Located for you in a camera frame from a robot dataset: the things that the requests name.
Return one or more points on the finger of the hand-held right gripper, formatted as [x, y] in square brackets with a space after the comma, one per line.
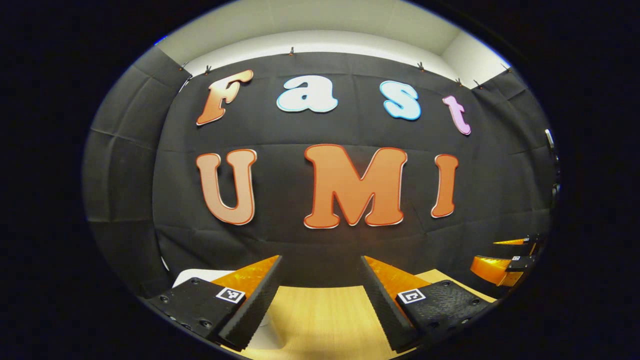
[512, 242]
[487, 267]

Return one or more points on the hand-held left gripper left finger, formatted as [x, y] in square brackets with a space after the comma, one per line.
[257, 307]

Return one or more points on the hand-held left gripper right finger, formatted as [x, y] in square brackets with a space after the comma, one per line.
[384, 310]

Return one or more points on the white desktop garbage bin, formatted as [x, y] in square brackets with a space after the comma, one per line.
[200, 275]

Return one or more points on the wooden desktop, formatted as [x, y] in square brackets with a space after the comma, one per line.
[320, 320]

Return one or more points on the black backdrop cloth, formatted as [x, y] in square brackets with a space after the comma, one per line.
[280, 135]

